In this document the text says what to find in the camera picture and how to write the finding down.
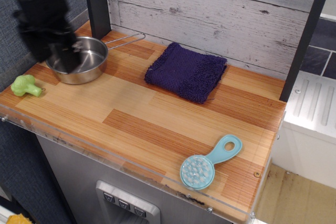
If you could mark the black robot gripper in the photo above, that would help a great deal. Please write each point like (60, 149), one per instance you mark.
(45, 31)

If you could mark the green toy broccoli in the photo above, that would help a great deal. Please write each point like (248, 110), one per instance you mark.
(25, 84)

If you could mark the stainless steel pot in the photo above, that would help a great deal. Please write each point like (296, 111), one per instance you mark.
(93, 59)

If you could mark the clear acrylic table edge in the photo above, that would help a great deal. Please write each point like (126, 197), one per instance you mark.
(152, 141)

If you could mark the folded purple towel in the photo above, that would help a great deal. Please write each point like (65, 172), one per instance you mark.
(190, 75)

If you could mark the silver toy dispenser panel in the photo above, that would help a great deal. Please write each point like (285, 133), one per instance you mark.
(119, 206)

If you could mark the yellow object at corner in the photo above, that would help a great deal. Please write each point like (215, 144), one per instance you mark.
(18, 219)

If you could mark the teal round scrub brush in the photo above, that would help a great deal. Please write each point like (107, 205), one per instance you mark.
(198, 171)

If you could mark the white toy sink unit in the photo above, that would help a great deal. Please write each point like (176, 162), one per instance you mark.
(305, 143)

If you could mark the black right frame post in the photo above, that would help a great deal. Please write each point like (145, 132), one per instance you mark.
(308, 31)

